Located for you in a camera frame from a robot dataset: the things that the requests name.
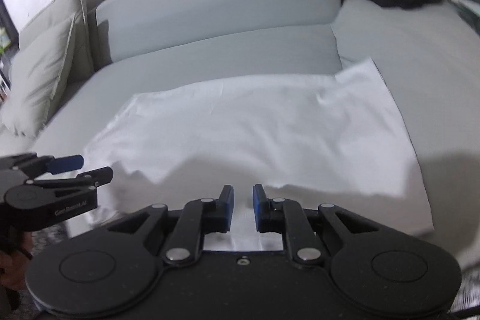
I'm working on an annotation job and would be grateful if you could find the white hoodie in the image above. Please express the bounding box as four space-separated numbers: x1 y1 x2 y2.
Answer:
67 60 434 250

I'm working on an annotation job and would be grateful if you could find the person left hand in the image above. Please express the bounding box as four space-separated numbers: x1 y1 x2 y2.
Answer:
1 232 33 291

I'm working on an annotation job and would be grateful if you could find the front grey throw pillow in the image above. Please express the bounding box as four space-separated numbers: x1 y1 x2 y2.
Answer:
1 15 76 139

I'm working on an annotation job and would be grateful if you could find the grey throw pillow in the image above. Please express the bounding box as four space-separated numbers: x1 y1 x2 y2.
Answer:
19 0 95 83
1 15 76 139

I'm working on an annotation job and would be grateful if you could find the bookshelf with books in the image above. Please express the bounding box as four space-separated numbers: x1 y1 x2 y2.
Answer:
0 0 19 104

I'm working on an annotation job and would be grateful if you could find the rear grey throw pillow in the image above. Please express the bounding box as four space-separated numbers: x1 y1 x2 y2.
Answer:
19 0 95 83

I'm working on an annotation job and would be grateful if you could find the grey sofa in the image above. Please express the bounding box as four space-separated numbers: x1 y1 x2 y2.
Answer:
1 0 479 268

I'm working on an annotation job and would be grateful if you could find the patterned grey rug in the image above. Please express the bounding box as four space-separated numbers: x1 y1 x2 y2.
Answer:
445 264 479 319

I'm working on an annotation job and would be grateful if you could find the glass side table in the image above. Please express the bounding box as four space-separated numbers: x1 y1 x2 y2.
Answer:
450 0 480 32

